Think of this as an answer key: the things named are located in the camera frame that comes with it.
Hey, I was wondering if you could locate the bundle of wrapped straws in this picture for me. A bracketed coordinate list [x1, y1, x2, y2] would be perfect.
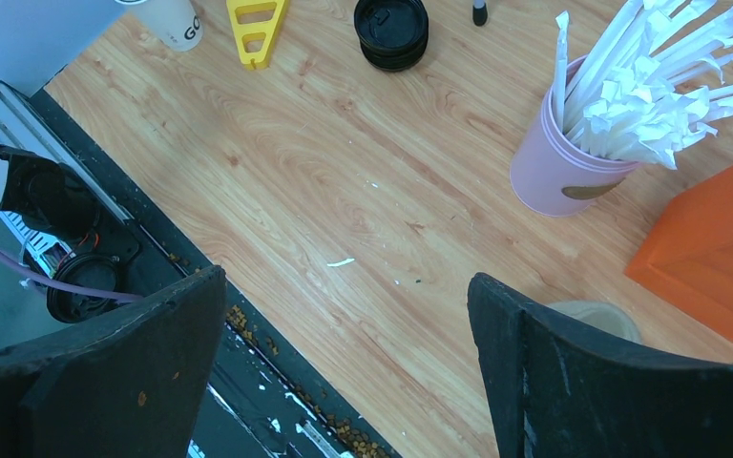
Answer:
[550, 1, 733, 169]

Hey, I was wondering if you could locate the yellow triangular plastic stand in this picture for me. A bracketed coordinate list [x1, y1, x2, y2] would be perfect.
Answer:
[226, 0, 290, 71]

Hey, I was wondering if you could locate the cardboard cup carrier tray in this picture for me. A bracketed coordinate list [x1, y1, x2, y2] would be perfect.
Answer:
[547, 301, 642, 344]

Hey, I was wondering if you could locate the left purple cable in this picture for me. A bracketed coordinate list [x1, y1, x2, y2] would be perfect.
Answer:
[0, 220, 145, 303]

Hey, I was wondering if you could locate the stack of paper cups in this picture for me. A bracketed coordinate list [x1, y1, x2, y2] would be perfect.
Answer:
[115, 0, 204, 52]

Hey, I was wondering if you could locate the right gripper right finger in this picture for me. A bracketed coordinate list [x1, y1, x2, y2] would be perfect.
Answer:
[467, 273, 733, 457]

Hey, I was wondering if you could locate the grey tripod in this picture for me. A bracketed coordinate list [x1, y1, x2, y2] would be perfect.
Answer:
[471, 0, 489, 27]

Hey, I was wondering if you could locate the pink straw holder cup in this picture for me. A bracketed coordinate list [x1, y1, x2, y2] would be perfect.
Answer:
[509, 90, 640, 218]

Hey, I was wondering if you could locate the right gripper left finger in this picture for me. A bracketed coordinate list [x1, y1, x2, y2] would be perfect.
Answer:
[0, 266, 226, 457]

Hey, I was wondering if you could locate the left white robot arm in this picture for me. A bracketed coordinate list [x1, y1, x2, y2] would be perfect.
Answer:
[0, 144, 100, 240]

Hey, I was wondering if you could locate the stack of black lids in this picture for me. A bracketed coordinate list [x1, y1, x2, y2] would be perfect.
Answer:
[353, 0, 429, 73]

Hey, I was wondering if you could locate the orange paper bag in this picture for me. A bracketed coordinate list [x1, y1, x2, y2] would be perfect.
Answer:
[625, 165, 733, 343]

